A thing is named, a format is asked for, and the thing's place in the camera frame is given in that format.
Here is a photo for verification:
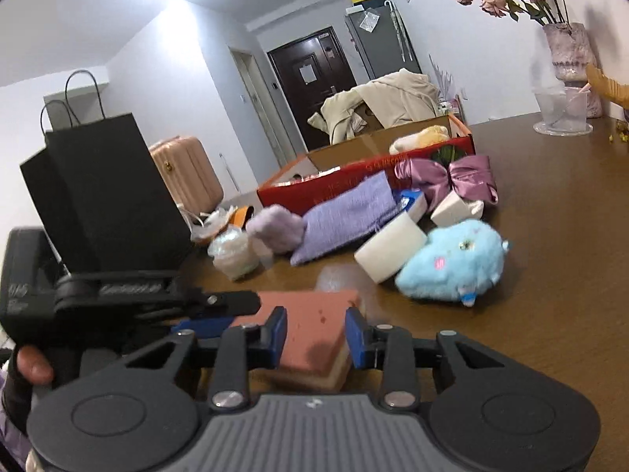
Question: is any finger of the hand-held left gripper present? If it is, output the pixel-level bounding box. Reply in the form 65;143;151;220
187;290;263;320
170;317;239;339

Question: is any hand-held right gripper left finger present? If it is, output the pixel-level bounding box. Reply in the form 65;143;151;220
125;306;289;412

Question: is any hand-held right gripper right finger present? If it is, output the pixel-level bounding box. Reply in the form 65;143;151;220
344;306;506;412

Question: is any pink sponge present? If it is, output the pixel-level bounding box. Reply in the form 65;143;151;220
230;289;367;390

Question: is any purple knitted cloth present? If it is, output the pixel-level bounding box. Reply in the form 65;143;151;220
289;171;403;267

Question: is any blue tissue pack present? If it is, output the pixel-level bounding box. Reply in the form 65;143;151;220
392;189;429;220

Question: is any red cardboard box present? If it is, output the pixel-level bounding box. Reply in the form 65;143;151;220
256;114;476;217

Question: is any person's left hand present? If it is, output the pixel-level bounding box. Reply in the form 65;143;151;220
0;343;55;433

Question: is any black paper bag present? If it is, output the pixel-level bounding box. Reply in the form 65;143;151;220
45;70;193;275
20;100;99;276

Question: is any light blue plush toy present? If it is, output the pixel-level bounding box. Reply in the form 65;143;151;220
395;219;512;309

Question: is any pink suitcase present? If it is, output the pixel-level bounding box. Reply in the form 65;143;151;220
149;135;225;213

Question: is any small white foam block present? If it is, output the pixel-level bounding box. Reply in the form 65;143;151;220
430;190;485;230

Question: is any purple satin bow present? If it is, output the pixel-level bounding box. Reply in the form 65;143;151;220
394;154;499;206

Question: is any white door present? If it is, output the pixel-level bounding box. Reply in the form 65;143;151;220
230;48;296;169

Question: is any yellow plush toy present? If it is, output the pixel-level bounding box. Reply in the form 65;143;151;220
389;126;451;155

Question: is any brown cardboard box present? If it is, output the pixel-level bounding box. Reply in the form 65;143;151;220
351;102;385;133

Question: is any dark brown door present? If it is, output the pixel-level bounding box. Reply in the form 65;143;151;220
267;26;358;152

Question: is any beige jacket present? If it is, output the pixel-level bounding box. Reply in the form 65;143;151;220
307;68;443;146

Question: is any grey refrigerator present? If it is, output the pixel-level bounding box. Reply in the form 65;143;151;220
343;2;424;88

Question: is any clear plastic cup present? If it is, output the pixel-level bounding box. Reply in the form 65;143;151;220
533;85;594;137

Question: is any pink glass vase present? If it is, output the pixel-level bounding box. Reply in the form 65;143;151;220
543;22;603;119

